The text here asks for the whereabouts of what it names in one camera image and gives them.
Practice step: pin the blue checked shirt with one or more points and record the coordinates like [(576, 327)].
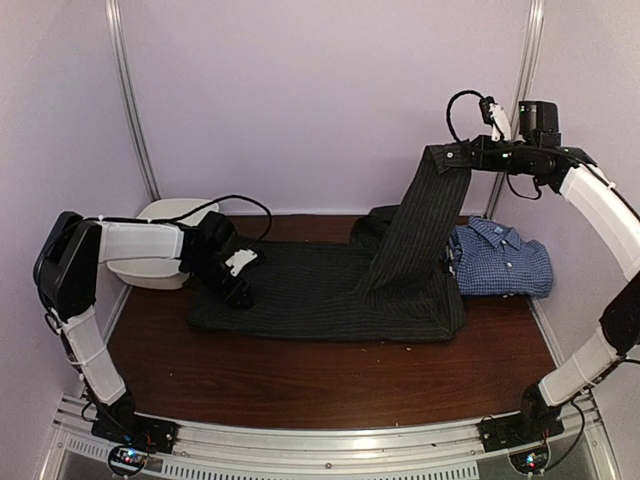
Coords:
[(490, 259)]

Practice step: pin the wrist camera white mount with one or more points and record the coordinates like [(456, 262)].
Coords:
[(496, 117), (243, 259)]

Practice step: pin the right aluminium frame post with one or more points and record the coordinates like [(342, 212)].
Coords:
[(529, 60)]

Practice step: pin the front aluminium rail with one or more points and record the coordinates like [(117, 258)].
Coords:
[(450, 450)]

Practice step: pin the black pinstriped long sleeve shirt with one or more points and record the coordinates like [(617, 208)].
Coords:
[(387, 283)]

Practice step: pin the aluminium frame post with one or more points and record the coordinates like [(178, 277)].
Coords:
[(529, 60), (131, 111)]

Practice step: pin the circuit board with leds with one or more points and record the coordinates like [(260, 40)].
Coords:
[(126, 461), (529, 462)]

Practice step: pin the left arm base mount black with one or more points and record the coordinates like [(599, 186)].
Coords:
[(120, 423)]

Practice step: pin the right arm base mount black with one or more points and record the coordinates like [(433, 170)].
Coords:
[(534, 422)]

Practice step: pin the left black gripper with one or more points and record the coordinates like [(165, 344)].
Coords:
[(234, 292)]

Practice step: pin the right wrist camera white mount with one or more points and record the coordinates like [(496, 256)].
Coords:
[(496, 117)]

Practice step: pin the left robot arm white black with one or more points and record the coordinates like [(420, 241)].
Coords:
[(151, 253)]

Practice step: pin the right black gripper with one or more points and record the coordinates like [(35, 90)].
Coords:
[(484, 158)]

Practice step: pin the left circuit board with leds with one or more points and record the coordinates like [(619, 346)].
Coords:
[(126, 461)]

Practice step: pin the right circuit board with leds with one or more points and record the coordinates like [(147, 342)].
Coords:
[(529, 462)]

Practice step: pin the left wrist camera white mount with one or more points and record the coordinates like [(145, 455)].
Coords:
[(243, 259)]

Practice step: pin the left aluminium frame post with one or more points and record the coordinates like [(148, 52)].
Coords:
[(131, 111)]

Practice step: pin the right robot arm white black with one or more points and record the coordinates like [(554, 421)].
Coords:
[(535, 149)]

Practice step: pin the white plastic basin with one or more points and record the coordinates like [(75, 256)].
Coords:
[(156, 274)]

